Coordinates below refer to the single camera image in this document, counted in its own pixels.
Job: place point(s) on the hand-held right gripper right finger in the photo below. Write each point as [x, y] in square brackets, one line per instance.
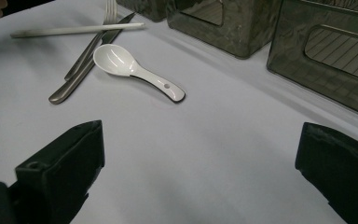
[341, 168]

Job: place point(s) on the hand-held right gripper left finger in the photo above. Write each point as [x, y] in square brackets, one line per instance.
[62, 168]

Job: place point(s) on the silver metal knife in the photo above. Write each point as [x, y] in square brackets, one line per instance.
[74, 84]

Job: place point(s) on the silver metal fork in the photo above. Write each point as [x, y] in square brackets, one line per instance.
[88, 51]

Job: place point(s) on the white ceramic spoon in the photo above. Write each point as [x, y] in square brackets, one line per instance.
[118, 62]

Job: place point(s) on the white chopstick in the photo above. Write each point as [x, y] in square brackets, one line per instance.
[74, 30]

